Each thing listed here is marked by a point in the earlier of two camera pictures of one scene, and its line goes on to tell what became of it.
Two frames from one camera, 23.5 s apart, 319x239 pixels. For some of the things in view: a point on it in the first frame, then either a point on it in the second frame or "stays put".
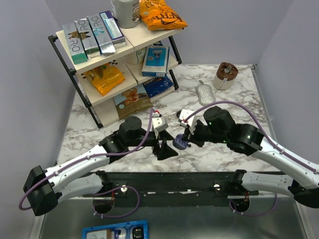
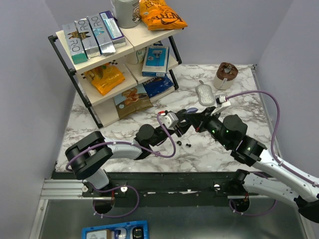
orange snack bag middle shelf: x=103 y=78 stays put
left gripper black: x=165 y=152 -> x=182 y=127
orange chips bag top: x=156 y=15 stays put
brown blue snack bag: x=133 y=100 stays put
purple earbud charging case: x=179 y=143 -> x=192 y=110
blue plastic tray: x=136 y=229 stays put
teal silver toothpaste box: x=78 y=52 stays put
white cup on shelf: x=136 y=57 stays put
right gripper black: x=193 y=138 -> x=196 y=118
